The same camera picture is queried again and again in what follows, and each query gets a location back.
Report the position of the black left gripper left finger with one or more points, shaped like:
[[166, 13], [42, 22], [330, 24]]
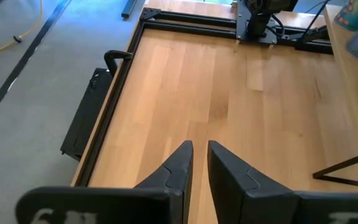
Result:
[[176, 174]]

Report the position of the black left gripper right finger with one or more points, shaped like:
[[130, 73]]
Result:
[[232, 180]]

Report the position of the can with green label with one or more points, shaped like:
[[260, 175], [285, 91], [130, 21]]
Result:
[[353, 14]]

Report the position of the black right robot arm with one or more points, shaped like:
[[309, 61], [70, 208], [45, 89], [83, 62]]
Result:
[[259, 21]]

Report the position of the long black box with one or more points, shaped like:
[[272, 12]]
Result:
[[85, 118]]

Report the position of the black aluminium table frame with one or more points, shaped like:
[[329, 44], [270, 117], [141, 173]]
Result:
[[119, 93]]

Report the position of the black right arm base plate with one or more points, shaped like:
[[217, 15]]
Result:
[[242, 31]]

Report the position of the wooden shelf black frame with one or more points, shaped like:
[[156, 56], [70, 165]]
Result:
[[346, 77]]

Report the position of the metal table leg frame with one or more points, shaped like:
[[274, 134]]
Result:
[[129, 7]]

